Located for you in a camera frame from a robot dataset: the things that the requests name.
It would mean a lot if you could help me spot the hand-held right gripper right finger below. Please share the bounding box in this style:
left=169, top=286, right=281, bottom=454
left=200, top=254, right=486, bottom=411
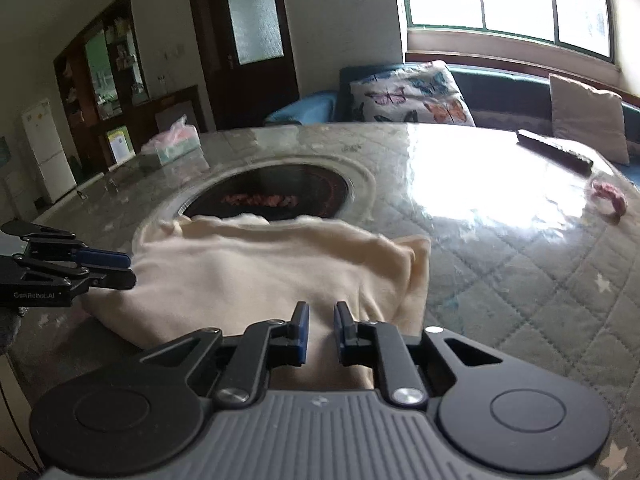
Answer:
left=334, top=301, right=503, bottom=407

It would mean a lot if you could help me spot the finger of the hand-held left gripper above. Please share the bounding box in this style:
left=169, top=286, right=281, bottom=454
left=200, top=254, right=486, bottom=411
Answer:
left=12, top=254, right=137, bottom=294
left=0, top=219, right=132, bottom=269

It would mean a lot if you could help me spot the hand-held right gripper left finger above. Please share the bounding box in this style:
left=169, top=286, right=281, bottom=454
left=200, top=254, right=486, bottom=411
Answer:
left=140, top=301, right=311, bottom=409

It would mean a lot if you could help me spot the cream sweatshirt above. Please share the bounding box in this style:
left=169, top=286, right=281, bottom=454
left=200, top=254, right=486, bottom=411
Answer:
left=82, top=213, right=432, bottom=392

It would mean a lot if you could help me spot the green white carton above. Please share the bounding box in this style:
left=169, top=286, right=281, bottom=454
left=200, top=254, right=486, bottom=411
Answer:
left=105, top=126, right=136, bottom=164

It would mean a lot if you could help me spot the white refrigerator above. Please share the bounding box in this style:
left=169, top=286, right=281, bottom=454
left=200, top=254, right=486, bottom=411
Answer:
left=20, top=98, right=77, bottom=204

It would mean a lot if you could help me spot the pink green tissue box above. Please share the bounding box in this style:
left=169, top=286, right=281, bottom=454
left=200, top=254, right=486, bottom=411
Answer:
left=140, top=115, right=202, bottom=167

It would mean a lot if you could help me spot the dark wooden display cabinet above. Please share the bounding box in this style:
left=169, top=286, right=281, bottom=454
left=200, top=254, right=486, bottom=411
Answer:
left=53, top=0, right=207, bottom=173

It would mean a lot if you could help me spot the wooden door with frosted glass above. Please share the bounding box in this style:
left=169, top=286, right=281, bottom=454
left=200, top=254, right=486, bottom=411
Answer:
left=184, top=0, right=300, bottom=132

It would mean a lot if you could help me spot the butterfly print cushion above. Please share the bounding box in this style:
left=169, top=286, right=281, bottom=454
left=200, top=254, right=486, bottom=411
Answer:
left=349, top=60, right=477, bottom=127

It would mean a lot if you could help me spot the black remote control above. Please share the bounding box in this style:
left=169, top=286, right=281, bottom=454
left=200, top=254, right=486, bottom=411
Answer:
left=516, top=129, right=595, bottom=174

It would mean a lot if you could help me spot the blue sofa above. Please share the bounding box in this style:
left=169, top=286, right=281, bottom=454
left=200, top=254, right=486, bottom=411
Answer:
left=263, top=62, right=640, bottom=191

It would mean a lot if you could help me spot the beige cushion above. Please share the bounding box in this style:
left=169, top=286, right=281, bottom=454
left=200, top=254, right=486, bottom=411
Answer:
left=548, top=73, right=632, bottom=166

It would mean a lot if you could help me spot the black cable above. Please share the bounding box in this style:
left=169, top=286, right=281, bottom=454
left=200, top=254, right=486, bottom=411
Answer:
left=0, top=377, right=43, bottom=473

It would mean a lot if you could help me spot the pink hair tie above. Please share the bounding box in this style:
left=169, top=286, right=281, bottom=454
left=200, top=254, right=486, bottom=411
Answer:
left=586, top=176, right=629, bottom=225

